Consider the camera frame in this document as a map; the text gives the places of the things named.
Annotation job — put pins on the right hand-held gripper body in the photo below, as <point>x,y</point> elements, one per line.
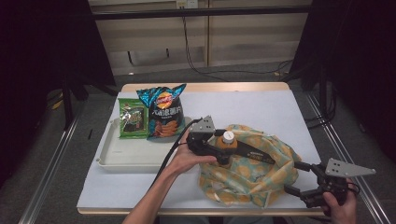
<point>348,169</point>

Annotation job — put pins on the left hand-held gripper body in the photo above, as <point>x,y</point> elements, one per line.
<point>204,126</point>

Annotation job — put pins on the orange drink bottle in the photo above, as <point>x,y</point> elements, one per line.
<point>229,144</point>

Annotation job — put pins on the orange patterned cloth bag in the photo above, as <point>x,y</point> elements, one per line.
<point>249,183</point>

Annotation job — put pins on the blue chip bag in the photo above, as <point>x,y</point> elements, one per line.
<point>165,118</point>

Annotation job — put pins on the green snack packet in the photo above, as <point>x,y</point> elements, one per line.
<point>132,119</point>

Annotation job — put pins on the white plastic tray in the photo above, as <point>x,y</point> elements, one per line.
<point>134,152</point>

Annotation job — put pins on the person's left hand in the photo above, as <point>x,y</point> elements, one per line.
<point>186,160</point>

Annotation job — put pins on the person's right hand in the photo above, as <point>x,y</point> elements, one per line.
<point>342,211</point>

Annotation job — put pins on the white table mat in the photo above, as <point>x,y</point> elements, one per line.
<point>249,105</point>

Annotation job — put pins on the black stand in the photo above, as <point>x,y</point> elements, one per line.
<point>323,90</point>
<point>67,105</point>

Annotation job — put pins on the black curtain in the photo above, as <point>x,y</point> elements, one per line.
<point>31,62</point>
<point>358,62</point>

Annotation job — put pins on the black horizontal bar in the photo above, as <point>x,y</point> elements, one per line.
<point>202,12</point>

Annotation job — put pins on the small black floor object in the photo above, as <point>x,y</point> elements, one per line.
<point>90,133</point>

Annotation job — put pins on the aluminium floor rail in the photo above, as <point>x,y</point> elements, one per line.
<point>49,174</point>
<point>339,144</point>

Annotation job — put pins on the white wall socket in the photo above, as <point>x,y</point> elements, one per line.
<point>186,3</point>

